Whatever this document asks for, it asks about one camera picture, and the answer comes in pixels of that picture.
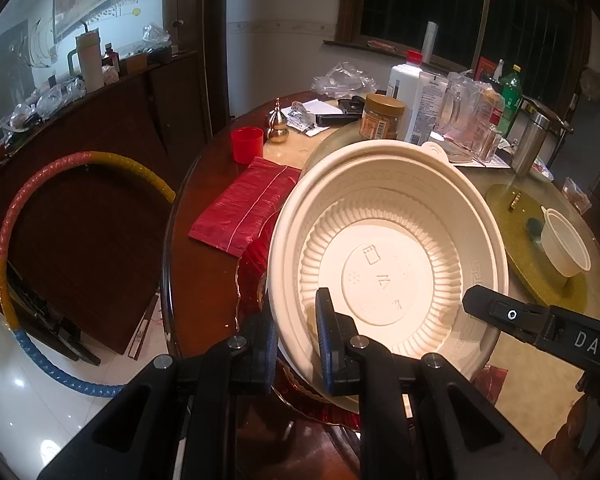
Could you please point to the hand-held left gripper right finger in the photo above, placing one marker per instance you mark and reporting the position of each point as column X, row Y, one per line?
column 326, row 347

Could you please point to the gold gourd ornament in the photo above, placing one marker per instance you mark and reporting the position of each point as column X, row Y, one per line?
column 277, row 127

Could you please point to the white sail ornament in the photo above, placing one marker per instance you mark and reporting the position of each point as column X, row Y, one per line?
column 40, row 45

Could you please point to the white paper sheet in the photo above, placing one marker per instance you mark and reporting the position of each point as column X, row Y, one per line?
column 322, row 107

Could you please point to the green plastic bottle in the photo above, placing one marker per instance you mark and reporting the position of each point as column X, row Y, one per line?
column 511, row 95

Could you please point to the black wallet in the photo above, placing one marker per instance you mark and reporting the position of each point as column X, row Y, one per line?
column 336, row 119

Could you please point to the crumpled clear plastic bag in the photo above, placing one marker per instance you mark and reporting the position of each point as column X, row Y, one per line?
column 345, row 79

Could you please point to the small patterned dish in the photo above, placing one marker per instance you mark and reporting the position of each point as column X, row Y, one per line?
column 543, row 172

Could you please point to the small red box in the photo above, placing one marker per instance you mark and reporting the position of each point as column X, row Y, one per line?
column 485, row 67

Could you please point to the dark wooden frame window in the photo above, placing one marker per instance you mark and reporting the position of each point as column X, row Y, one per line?
column 430, row 0

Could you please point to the dark wooden sideboard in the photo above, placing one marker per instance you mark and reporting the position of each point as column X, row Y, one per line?
column 105, row 125

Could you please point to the olive glitter round mat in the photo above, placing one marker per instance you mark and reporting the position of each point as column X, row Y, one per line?
column 510, row 225

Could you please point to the shallow white plastic bowl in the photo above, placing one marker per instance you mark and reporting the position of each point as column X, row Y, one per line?
column 435, row 149

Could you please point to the roll of clear plastic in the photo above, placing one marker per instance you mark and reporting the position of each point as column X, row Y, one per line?
column 430, row 42

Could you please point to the stainless steel thermos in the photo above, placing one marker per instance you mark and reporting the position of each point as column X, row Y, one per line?
column 529, row 142

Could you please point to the clear bottle with red label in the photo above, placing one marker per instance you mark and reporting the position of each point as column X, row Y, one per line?
column 490, row 105

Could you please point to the small brown box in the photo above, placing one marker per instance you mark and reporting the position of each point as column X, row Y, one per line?
column 136, row 62

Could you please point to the small glass bottle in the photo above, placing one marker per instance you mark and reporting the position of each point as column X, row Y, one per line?
column 490, row 144

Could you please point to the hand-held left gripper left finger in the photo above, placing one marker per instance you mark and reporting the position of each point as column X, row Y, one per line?
column 266, row 357

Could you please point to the clear plastic container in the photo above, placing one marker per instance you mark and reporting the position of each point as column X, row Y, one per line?
column 576, row 194

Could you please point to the white bottle with red cap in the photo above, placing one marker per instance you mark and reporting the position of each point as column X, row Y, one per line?
column 402, row 80

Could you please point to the red plastic cup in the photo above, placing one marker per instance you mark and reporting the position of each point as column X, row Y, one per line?
column 246, row 145

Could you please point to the crumpled silver packet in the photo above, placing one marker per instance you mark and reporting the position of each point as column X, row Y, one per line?
column 300, row 117

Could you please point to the white insulated jug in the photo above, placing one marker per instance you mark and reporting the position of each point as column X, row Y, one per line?
column 90, row 62

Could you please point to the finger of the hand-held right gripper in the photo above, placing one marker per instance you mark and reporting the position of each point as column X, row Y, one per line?
column 495, row 310

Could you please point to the red scalloped glass plate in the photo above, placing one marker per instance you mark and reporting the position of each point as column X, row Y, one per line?
column 252, row 275

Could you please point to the jar with gold lid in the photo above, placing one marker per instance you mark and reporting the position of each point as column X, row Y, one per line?
column 380, row 117

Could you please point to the multicoloured hula hoop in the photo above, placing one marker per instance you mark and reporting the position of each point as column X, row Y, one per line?
column 95, row 156

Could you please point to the large white plastic bowl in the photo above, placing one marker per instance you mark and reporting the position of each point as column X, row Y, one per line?
column 380, row 240

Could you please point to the clear glass mug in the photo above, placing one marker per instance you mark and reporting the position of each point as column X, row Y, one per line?
column 457, row 105

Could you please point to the clear bottle with red cap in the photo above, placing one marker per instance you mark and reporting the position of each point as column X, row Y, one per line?
column 426, row 105

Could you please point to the small deep white bowl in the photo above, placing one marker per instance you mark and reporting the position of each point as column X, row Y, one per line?
column 562, row 250

